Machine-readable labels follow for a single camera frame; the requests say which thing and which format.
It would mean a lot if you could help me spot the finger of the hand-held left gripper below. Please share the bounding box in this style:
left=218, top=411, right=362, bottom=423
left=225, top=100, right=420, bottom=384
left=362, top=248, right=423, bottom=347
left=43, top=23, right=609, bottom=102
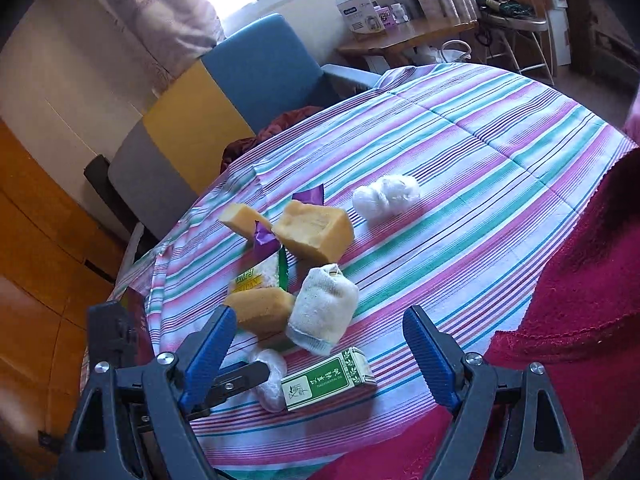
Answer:
left=186, top=360, right=271, bottom=421

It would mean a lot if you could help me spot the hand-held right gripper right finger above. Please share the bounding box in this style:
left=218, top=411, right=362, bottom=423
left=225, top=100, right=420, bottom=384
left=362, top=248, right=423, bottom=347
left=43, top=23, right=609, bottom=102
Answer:
left=402, top=305, right=583, bottom=480

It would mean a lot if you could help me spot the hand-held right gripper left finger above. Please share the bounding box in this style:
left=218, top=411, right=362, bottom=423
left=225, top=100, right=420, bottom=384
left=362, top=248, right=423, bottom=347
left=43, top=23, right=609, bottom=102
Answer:
left=57, top=305, right=238, bottom=480

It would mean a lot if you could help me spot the clear plastic wrap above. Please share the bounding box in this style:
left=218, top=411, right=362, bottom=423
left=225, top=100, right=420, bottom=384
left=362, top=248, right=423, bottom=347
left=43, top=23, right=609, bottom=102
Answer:
left=249, top=349, right=289, bottom=412

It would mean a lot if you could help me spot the brown soap bar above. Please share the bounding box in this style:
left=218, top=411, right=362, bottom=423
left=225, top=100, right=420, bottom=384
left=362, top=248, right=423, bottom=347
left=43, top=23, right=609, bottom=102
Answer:
left=223, top=287, right=296, bottom=337

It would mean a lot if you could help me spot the green and white box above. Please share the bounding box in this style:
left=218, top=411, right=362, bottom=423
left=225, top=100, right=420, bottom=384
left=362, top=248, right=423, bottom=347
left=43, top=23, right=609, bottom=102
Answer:
left=280, top=347, right=378, bottom=413

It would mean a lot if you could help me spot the green and white packet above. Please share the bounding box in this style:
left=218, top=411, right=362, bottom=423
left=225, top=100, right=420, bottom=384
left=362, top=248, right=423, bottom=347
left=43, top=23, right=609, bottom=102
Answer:
left=229, top=244, right=290, bottom=295

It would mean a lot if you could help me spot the white knitted pouch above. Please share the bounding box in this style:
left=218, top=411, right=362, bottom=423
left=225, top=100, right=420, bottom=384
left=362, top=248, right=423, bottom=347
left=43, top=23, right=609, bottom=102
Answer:
left=286, top=263, right=359, bottom=357

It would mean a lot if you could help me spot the purple foil packet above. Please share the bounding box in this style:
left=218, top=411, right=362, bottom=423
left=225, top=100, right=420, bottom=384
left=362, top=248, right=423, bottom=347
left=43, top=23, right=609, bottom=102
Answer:
left=252, top=185, right=326, bottom=257

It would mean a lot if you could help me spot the small yellow soap piece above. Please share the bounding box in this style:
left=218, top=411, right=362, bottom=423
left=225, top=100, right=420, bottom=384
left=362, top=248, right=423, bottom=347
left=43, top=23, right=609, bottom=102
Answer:
left=219, top=204, right=273, bottom=239

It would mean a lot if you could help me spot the white plastic-wrapped bundle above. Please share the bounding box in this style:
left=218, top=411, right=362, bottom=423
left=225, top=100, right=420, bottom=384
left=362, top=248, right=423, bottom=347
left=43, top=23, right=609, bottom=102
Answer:
left=352, top=175, right=422, bottom=219

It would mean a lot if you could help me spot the large yellow soap block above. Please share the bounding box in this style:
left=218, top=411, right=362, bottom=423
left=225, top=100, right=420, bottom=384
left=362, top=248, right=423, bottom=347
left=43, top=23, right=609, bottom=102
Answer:
left=271, top=200, right=356, bottom=264

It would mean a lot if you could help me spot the orange wooden wardrobe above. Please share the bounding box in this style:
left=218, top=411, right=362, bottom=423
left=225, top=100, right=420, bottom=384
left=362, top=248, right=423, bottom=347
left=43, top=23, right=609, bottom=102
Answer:
left=0, top=119, right=128, bottom=461

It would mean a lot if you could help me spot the red fuzzy blanket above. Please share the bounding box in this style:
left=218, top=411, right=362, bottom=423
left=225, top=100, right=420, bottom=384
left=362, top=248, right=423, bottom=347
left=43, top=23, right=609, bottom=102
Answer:
left=310, top=157, right=640, bottom=480

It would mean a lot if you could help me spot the striped tablecloth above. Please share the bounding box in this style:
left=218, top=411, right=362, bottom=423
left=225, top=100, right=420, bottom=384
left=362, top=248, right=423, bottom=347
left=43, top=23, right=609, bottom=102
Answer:
left=117, top=62, right=640, bottom=480

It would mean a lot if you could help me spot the dark red cloth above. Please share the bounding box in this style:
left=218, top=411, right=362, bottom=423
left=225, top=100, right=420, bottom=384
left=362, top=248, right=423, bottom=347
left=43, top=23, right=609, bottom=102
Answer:
left=221, top=106, right=323, bottom=173

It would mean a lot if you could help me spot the blue yellow grey armchair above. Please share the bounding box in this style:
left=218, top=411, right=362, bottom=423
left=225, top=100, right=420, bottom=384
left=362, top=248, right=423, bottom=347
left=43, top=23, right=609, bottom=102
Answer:
left=84, top=12, right=383, bottom=261

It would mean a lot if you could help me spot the white plastic bag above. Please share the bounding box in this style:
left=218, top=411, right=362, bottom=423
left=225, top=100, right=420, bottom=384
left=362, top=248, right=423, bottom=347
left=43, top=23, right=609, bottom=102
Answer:
left=414, top=39, right=474, bottom=67

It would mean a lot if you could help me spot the wooden side desk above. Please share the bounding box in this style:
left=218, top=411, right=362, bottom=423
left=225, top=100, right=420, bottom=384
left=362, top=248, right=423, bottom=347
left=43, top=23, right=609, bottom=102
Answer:
left=336, top=17, right=480, bottom=70

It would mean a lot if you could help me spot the metal folding chair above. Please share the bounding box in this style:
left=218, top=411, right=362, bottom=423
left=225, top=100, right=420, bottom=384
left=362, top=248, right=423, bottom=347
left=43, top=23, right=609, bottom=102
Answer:
left=474, top=0, right=557, bottom=86

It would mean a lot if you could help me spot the white printed carton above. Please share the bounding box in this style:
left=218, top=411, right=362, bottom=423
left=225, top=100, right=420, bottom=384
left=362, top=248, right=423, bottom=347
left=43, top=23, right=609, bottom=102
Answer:
left=336, top=0, right=389, bottom=37

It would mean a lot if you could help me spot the white cabinet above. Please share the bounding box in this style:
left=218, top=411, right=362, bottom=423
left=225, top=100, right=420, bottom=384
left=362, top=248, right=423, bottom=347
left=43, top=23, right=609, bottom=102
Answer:
left=544, top=0, right=574, bottom=67

